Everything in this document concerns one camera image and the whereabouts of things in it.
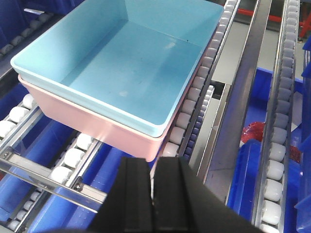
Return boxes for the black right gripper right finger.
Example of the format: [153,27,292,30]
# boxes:
[154,157,260,233]

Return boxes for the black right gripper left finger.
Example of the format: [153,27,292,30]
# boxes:
[87,157,153,233]

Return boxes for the blue bin upper left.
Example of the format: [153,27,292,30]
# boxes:
[0,0,80,48]

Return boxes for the white roller track left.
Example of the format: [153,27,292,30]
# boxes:
[0,94,36,141]

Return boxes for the white roller track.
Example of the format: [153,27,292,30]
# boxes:
[159,0,240,158]
[0,134,98,233]
[0,94,36,141]
[251,0,300,233]

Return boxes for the metal shelf frame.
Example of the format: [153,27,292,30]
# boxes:
[0,0,275,214]

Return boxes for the pink plastic box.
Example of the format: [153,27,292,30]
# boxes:
[18,14,219,163]

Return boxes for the white roller track middle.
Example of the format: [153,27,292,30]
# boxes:
[0,134,98,233]

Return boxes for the white roller track far right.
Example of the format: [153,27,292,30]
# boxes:
[251,0,300,233]

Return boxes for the blue bin lower shelf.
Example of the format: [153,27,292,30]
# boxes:
[227,68,311,233]

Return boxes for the red mesh bag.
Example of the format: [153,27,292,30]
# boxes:
[240,122,301,163]

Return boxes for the light blue plastic box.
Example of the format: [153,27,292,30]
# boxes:
[11,0,224,137]

